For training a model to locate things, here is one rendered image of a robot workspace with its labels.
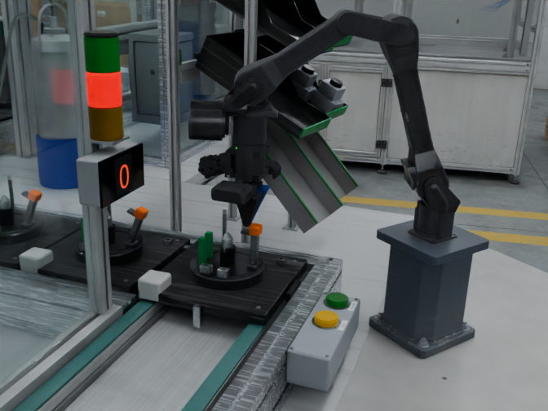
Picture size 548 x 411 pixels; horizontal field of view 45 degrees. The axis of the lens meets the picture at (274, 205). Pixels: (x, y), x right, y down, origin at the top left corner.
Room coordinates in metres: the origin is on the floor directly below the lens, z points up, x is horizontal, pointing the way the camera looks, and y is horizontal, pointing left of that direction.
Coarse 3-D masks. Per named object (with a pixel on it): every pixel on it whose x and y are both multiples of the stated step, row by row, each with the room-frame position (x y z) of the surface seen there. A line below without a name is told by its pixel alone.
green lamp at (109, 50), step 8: (88, 40) 0.96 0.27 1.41; (96, 40) 0.95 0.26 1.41; (104, 40) 0.96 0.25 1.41; (112, 40) 0.96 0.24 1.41; (88, 48) 0.96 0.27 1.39; (96, 48) 0.95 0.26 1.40; (104, 48) 0.95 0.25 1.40; (112, 48) 0.96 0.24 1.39; (88, 56) 0.96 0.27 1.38; (96, 56) 0.95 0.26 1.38; (104, 56) 0.95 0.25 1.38; (112, 56) 0.96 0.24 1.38; (88, 64) 0.96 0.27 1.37; (96, 64) 0.95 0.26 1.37; (104, 64) 0.95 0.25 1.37; (112, 64) 0.96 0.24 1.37; (120, 64) 0.98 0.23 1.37; (96, 72) 0.95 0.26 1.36; (104, 72) 0.95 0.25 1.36; (112, 72) 0.96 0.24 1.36
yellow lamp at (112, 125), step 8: (88, 112) 0.97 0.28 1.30; (96, 112) 0.95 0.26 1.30; (104, 112) 0.95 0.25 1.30; (112, 112) 0.96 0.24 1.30; (120, 112) 0.97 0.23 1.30; (96, 120) 0.95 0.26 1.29; (104, 120) 0.95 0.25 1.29; (112, 120) 0.96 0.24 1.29; (120, 120) 0.97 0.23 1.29; (96, 128) 0.95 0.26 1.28; (104, 128) 0.95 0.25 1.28; (112, 128) 0.96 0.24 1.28; (120, 128) 0.97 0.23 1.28; (96, 136) 0.95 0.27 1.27; (104, 136) 0.95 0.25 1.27; (112, 136) 0.96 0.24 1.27; (120, 136) 0.97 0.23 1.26
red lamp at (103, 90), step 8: (88, 72) 0.97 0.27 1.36; (120, 72) 0.98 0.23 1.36; (88, 80) 0.96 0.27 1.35; (96, 80) 0.95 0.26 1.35; (104, 80) 0.95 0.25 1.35; (112, 80) 0.96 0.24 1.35; (120, 80) 0.98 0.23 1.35; (88, 88) 0.96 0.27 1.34; (96, 88) 0.95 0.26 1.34; (104, 88) 0.95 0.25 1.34; (112, 88) 0.96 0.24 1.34; (120, 88) 0.97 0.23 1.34; (88, 96) 0.96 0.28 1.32; (96, 96) 0.95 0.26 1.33; (104, 96) 0.95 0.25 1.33; (112, 96) 0.96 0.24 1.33; (120, 96) 0.97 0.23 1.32; (88, 104) 0.96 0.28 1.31; (96, 104) 0.95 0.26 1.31; (104, 104) 0.95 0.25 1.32; (112, 104) 0.96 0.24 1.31; (120, 104) 0.97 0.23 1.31
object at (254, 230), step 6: (252, 228) 1.09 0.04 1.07; (258, 228) 1.09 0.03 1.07; (246, 234) 1.10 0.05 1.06; (252, 234) 1.09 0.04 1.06; (258, 234) 1.09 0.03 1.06; (252, 240) 1.10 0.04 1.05; (258, 240) 1.10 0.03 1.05; (252, 246) 1.10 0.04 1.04; (258, 246) 1.10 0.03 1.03; (252, 252) 1.10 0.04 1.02; (258, 252) 1.10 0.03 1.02; (252, 258) 1.10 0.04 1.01; (252, 264) 1.09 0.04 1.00
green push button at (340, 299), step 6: (330, 294) 1.04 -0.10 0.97; (336, 294) 1.04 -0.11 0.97; (342, 294) 1.04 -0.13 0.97; (330, 300) 1.02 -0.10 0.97; (336, 300) 1.02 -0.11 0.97; (342, 300) 1.02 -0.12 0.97; (348, 300) 1.03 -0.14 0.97; (330, 306) 1.02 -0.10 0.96; (336, 306) 1.02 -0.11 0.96; (342, 306) 1.02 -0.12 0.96
